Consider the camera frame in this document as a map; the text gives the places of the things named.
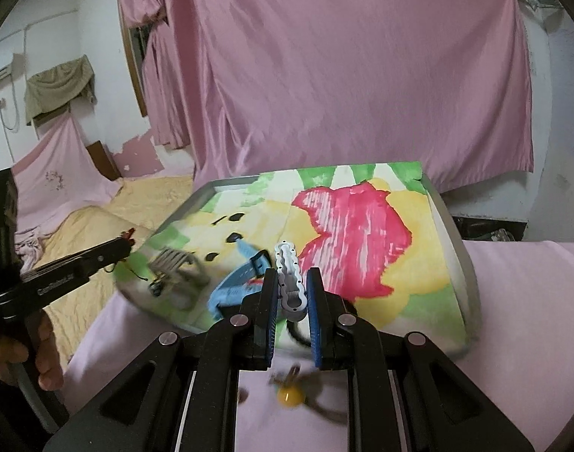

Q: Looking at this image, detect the colourful painted paper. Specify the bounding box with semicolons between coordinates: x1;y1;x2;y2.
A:
118;162;467;347

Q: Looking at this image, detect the brown wooden board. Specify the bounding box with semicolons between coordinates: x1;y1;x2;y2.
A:
86;140;123;181

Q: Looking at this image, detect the blue smart watch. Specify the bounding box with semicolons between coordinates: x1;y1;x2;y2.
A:
208;240;274;326

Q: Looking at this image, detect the pink embroidered cloth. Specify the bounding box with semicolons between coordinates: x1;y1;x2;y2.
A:
11;115;123;232

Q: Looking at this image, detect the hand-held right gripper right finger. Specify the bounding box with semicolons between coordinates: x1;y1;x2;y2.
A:
307;267;537;452

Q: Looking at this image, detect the wooden window frame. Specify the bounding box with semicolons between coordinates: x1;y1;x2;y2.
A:
126;23;149;119

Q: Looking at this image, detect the white wavy hair clip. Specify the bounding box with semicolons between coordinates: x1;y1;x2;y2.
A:
273;240;309;321

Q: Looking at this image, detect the pink tablecloth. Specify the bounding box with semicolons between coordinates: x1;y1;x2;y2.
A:
63;240;574;452

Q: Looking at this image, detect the crumpled pink cloth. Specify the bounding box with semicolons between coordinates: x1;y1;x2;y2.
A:
14;230;48;270

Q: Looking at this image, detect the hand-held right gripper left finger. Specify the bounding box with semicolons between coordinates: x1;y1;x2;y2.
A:
42;267;280;452

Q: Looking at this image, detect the person's left hand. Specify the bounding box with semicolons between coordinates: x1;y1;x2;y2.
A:
0;313;64;391

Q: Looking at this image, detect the olive green cloth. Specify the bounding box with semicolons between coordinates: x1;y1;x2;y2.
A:
24;55;98;126

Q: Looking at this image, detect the large pink curtain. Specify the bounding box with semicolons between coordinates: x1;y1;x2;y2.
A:
183;0;535;195

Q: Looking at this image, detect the yellow blanket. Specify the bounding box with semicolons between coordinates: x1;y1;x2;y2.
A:
16;174;196;364

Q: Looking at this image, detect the brown cord amber bead necklace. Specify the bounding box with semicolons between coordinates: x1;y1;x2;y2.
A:
268;362;349;423

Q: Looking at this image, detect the tied pink curtain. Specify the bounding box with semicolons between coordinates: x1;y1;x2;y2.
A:
116;0;196;150

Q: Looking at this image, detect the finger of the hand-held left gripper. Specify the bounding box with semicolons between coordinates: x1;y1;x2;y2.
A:
86;250;133;279
77;237;135;265

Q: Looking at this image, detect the white power cable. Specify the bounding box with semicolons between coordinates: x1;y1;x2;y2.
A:
0;70;22;131

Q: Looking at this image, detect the grey shallow tray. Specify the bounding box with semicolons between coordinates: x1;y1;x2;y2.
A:
115;162;482;359

